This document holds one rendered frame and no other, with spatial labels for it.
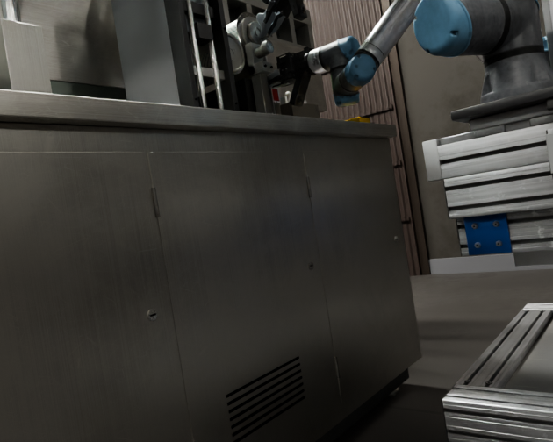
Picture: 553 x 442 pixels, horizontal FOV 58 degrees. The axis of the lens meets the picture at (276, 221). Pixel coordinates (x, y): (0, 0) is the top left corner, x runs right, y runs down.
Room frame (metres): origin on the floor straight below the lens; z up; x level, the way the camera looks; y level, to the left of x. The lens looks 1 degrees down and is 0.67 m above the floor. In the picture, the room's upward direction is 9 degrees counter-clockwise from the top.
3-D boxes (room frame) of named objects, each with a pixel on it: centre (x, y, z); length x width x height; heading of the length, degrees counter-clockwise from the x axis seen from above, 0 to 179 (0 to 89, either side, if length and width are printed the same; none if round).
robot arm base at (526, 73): (1.05, -0.54, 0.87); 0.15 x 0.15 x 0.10
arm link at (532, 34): (1.04, -0.54, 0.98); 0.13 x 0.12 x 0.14; 113
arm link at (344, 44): (1.49, -0.27, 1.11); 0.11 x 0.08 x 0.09; 50
